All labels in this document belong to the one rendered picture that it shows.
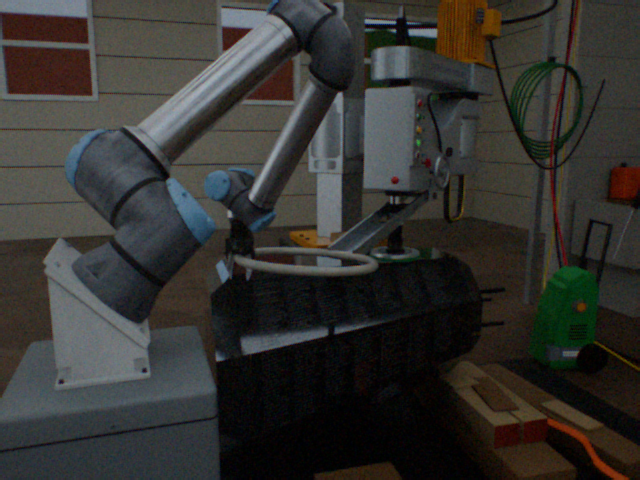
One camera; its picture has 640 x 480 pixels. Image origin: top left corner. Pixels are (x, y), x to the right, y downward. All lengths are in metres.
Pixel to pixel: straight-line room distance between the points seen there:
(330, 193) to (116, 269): 2.04
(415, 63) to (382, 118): 0.25
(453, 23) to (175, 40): 5.90
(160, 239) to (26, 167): 7.27
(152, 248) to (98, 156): 0.24
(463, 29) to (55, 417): 2.42
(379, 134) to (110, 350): 1.48
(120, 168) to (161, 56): 7.10
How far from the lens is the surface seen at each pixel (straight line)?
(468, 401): 2.43
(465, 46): 2.88
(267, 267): 1.62
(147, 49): 8.28
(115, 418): 1.11
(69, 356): 1.16
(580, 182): 4.95
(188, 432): 1.13
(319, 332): 2.02
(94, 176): 1.21
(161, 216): 1.13
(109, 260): 1.15
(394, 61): 2.23
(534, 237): 4.63
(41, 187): 8.31
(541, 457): 2.34
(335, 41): 1.36
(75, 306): 1.13
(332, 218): 3.04
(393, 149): 2.23
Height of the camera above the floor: 1.32
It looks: 10 degrees down
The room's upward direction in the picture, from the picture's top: straight up
